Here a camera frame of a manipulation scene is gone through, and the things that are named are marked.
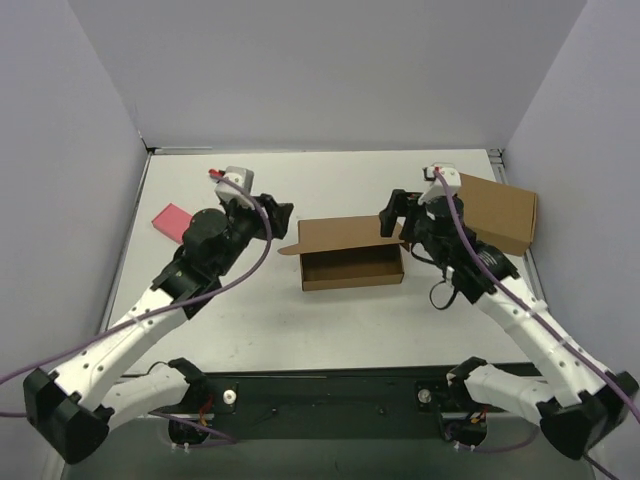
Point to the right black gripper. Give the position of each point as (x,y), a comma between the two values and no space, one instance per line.
(409,209)

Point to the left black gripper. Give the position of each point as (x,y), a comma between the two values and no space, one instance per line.
(265,214)

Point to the brown cardboard box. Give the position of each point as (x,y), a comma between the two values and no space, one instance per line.
(347,252)
(499,214)

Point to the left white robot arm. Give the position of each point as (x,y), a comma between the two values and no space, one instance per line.
(76,405)

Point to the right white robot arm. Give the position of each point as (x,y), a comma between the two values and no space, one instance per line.
(578,401)

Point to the small pink box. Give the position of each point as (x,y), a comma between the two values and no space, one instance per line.
(172,222)

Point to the folded brown cardboard box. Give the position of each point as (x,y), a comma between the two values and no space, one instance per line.
(499,214)

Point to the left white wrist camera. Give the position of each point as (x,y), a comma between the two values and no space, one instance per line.
(232,181)

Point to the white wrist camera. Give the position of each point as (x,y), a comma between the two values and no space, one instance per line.
(441,179)
(232,181)

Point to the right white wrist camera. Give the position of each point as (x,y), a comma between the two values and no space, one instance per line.
(441,179)

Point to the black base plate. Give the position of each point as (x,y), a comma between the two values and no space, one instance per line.
(404,403)

